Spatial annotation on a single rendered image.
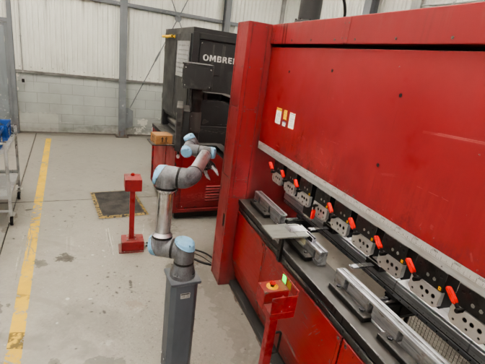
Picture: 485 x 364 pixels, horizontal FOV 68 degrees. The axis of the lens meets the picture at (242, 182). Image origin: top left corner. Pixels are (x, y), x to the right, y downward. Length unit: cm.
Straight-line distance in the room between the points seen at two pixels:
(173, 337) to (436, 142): 177
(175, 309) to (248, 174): 136
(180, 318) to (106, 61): 723
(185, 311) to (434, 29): 189
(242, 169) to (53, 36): 645
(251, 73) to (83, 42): 629
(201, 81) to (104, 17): 608
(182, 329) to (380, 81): 176
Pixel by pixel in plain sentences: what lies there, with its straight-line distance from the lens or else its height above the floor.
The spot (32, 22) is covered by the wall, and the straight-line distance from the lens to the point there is 885.
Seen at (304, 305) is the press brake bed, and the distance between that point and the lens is 228.
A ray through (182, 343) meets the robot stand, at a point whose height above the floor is 34.
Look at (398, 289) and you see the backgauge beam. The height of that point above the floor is 94.
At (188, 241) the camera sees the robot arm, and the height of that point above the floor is 100.
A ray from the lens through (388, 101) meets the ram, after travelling 182.
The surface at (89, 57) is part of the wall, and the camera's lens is 885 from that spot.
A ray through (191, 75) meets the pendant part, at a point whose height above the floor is 185.
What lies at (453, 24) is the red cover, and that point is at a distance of 165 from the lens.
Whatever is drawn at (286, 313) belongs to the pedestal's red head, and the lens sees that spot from 217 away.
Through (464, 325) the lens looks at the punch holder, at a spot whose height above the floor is 120.
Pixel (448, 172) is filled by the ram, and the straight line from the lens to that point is 158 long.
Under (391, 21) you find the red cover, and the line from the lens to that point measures 189.
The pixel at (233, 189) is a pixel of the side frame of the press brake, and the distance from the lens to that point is 309.
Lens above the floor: 200
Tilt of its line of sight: 18 degrees down
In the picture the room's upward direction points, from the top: 7 degrees clockwise
